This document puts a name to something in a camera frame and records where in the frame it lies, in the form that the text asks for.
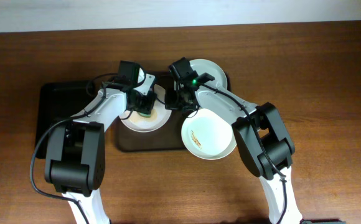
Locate black rectangular sponge tray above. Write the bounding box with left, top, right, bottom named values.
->
left=35, top=80, right=95, bottom=142

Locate white plate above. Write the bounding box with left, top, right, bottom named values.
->
left=120, top=100, right=171, bottom=133
left=181, top=109, right=237, bottom=160
left=174, top=58, right=228, bottom=91

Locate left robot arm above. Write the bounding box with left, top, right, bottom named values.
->
left=44, top=61, right=156, bottom=223

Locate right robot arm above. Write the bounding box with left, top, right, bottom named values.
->
left=166, top=57, right=303, bottom=223

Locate green dish sponge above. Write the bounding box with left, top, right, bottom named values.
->
left=138, top=112, right=151, bottom=118

